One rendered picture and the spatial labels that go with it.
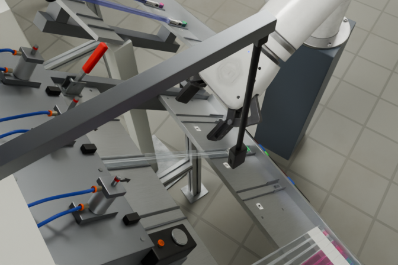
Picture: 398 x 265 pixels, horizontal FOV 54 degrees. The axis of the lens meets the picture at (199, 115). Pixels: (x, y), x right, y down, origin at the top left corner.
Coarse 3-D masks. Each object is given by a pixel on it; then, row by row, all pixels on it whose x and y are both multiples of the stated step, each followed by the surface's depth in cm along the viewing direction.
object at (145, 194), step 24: (72, 96) 68; (96, 144) 62; (120, 144) 66; (120, 168) 60; (144, 168) 64; (144, 192) 60; (168, 192) 63; (144, 216) 56; (168, 216) 59; (192, 264) 54; (216, 264) 57
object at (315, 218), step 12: (216, 108) 103; (252, 144) 96; (264, 156) 94; (276, 168) 92; (288, 180) 91; (288, 192) 90; (300, 204) 89; (312, 216) 87; (324, 228) 85; (336, 240) 84; (348, 252) 82; (360, 264) 81
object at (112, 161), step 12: (108, 156) 59; (120, 156) 61; (132, 156) 63; (144, 156) 65; (156, 156) 67; (168, 156) 69; (180, 156) 72; (192, 156) 75; (204, 156) 79; (216, 156) 83
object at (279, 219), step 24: (168, 96) 91; (192, 120) 90; (216, 120) 98; (216, 144) 88; (216, 168) 80; (240, 168) 86; (264, 168) 94; (240, 192) 78; (264, 192) 84; (264, 216) 76; (288, 216) 82; (288, 240) 75
